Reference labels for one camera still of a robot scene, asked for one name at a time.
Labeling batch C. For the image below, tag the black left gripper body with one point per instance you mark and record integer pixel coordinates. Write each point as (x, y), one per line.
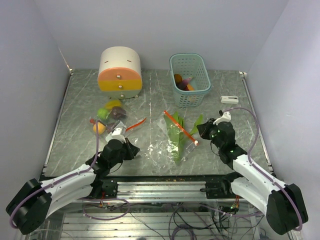
(125, 152)

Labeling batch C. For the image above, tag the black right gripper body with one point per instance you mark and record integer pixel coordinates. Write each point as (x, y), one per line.
(210, 132)

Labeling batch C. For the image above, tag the green fake leafy vegetable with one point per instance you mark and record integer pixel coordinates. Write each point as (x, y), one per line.
(180, 141)

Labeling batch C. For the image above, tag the zip bag with fake food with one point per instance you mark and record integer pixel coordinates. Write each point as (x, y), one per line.
(159, 139)

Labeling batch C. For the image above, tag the zip bag with fruit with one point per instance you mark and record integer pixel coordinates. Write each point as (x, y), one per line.
(113, 115)

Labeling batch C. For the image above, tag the orange pumpkin slice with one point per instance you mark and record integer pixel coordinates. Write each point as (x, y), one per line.
(188, 87)

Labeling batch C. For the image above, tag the light blue plastic basket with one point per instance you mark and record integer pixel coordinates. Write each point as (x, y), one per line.
(189, 65)

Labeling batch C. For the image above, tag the purple fake eggplant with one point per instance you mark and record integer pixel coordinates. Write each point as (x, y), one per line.
(185, 82)

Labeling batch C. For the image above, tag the small orange fake food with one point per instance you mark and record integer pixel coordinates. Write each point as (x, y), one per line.
(178, 78)

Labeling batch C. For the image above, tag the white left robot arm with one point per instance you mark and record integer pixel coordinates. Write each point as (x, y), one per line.
(37, 200)

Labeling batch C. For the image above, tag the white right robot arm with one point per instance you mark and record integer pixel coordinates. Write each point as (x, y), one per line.
(282, 204)

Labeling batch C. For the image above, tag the small white device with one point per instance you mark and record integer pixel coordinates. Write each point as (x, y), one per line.
(229, 100)

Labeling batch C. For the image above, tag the round three-drawer cabinet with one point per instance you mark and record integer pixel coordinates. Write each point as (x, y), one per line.
(119, 74)

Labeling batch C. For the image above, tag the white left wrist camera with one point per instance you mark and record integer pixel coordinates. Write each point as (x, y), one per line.
(117, 134)

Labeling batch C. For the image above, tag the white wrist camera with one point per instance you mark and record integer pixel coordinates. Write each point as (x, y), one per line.
(226, 117)
(117, 134)

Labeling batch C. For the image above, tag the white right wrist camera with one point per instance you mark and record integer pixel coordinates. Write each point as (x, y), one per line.
(226, 117)

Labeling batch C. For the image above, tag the aluminium frame rail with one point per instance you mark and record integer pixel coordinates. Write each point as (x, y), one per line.
(160, 190)

